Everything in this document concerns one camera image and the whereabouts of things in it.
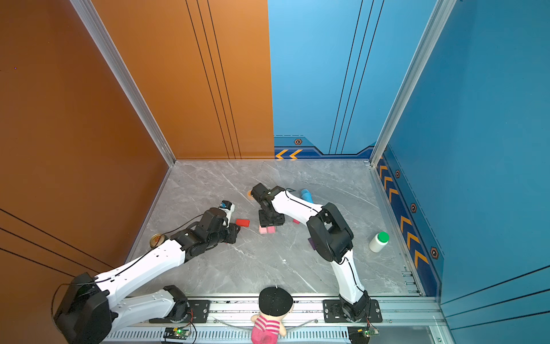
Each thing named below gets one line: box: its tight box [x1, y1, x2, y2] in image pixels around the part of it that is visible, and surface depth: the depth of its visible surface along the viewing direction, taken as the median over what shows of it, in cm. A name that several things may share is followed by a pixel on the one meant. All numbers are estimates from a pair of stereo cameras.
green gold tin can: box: [149, 233, 166, 248], surface depth 81 cm
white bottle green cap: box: [368, 231, 391, 253], surface depth 83 cm
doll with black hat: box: [250, 285, 294, 344], surface depth 69 cm
